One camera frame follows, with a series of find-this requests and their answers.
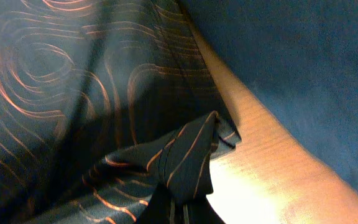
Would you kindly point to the navy blue garment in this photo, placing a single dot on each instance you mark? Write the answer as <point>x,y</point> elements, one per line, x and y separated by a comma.
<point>300,59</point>

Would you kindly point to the black orange patterned jersey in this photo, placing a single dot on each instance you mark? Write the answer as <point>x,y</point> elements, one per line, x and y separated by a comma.
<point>108,114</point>

